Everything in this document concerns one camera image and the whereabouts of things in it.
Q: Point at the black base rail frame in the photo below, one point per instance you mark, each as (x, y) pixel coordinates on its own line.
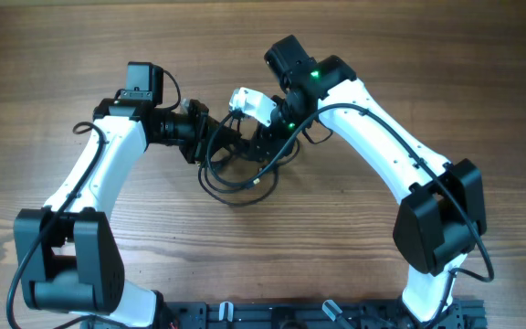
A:
(290, 315)

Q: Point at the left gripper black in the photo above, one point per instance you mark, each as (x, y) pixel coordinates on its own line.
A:
(206, 129)

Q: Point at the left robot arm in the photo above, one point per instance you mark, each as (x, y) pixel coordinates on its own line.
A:
(68, 259)

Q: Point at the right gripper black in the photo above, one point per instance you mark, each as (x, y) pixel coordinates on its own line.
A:
(270, 139)

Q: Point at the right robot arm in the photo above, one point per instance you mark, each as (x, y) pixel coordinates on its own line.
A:
(441, 216)

